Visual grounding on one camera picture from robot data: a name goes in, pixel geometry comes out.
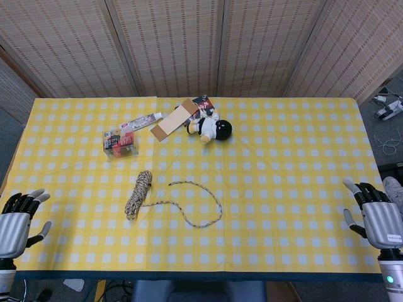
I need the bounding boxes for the clear box with red items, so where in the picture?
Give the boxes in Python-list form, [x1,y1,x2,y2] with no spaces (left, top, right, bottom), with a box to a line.
[101,128,140,160]

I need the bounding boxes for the blue padded chair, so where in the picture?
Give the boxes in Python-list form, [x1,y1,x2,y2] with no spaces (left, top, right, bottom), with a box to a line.
[130,279,267,302]

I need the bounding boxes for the yellow floor strip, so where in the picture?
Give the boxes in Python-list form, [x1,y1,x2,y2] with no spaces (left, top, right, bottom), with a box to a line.
[93,279,106,302]

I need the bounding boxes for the dark red printed packet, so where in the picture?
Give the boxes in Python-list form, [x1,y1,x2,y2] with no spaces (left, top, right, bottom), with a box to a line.
[191,94,218,119]

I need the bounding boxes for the speckled beige braided rope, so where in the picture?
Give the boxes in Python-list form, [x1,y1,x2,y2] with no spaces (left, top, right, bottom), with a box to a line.
[125,170,224,228]

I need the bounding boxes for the black box on floor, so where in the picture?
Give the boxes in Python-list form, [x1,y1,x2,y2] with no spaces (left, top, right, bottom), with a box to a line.
[377,162,403,181]

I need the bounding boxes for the white floor cable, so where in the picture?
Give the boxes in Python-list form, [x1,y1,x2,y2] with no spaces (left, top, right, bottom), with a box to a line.
[373,128,403,155]

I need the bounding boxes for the grey device on floor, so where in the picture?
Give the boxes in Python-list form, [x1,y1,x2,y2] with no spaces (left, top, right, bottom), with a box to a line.
[373,96,403,121]

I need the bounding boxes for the yellow white checkered tablecloth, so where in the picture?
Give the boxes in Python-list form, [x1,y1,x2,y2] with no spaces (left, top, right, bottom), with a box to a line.
[0,96,389,274]

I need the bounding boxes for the bamboo folding screen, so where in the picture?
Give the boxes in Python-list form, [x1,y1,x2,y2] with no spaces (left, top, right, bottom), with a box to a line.
[0,0,403,124]

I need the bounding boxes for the brown cardboard card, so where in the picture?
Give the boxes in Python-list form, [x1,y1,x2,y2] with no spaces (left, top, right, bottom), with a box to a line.
[149,98,200,143]

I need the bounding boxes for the white printed tube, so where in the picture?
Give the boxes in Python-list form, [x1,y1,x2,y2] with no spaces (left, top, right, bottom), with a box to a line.
[118,111,164,130]

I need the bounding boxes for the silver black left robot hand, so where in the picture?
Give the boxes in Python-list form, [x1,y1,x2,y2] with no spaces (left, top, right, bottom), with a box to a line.
[0,188,52,259]

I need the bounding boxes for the grey speckled shoe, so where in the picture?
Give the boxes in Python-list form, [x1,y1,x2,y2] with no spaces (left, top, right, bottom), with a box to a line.
[382,176,403,218]

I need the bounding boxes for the white plastic floor scrap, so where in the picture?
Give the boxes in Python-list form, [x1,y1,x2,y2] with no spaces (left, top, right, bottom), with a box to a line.
[62,278,85,292]

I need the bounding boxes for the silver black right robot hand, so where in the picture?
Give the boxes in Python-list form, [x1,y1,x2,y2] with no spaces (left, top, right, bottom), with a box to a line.
[342,177,403,251]

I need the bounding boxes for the black floor cables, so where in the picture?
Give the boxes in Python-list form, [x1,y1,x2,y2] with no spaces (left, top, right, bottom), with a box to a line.
[103,279,133,302]

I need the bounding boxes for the black headed plush doll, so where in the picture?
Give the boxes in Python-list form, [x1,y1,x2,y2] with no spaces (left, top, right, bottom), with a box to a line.
[185,111,233,145]

